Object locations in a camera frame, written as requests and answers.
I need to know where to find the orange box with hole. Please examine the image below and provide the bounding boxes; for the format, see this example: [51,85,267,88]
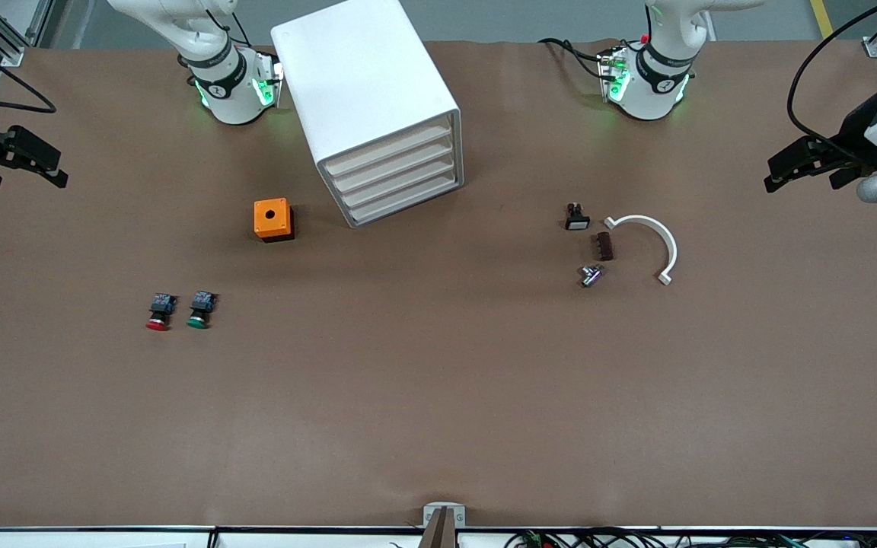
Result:
[254,198,295,243]

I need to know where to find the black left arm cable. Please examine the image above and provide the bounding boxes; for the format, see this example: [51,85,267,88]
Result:
[786,0,877,167]

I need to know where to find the grey bracket with brown post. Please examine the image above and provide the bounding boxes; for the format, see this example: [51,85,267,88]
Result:
[423,502,467,548]

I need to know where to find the black base power cable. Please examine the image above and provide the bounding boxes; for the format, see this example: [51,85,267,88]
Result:
[539,37,607,77]

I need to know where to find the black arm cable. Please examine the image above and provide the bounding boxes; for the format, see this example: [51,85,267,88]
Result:
[786,0,877,167]
[0,27,57,115]

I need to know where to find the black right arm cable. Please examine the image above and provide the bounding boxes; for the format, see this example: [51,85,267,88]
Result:
[0,27,57,115]

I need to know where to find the red mushroom push button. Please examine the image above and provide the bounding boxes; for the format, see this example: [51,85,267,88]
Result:
[145,294,177,332]

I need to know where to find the white curved plastic bracket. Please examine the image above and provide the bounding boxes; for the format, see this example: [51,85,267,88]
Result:
[604,215,678,286]

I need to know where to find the green mushroom push button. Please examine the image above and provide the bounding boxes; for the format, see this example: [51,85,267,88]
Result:
[186,291,217,330]

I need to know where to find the tangled black cables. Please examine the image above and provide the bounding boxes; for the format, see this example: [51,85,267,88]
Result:
[503,529,877,548]

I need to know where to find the white drawer cabinet shell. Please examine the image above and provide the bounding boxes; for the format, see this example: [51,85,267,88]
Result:
[271,0,464,229]

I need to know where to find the white table edge rail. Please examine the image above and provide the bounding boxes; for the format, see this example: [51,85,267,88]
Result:
[0,527,877,548]

